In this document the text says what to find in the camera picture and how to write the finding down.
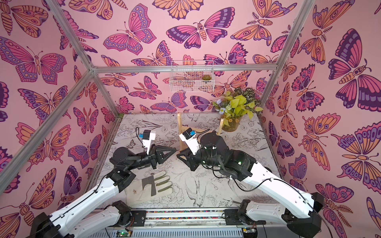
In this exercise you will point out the small succulent in basket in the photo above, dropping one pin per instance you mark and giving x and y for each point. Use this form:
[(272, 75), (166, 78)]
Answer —
[(206, 77)]

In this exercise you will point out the wooden jewelry display stand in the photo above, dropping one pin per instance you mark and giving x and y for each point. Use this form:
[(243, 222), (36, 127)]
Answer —
[(182, 128)]

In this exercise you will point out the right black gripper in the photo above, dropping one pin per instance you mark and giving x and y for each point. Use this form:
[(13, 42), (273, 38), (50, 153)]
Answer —
[(196, 159)]

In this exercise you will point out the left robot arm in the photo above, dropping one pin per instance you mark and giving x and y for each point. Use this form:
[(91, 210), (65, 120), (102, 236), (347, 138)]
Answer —
[(109, 202)]

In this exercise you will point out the potted green plant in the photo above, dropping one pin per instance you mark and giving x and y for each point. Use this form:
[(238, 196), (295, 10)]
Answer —
[(233, 106)]

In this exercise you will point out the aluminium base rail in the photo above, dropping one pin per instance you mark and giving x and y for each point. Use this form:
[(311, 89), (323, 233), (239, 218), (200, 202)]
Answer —
[(179, 223)]

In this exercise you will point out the white green work glove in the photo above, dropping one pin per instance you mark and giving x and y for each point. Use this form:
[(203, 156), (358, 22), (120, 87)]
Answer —
[(149, 188)]

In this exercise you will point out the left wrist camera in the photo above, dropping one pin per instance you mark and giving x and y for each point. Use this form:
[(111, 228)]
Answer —
[(147, 137)]

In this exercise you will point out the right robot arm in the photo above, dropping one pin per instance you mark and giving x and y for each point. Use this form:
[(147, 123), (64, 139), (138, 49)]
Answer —
[(297, 209)]

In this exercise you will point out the white wire basket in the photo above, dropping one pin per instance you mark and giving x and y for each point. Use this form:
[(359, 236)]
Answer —
[(185, 75)]

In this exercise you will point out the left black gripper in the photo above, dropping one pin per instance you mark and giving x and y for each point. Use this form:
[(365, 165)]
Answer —
[(159, 158)]

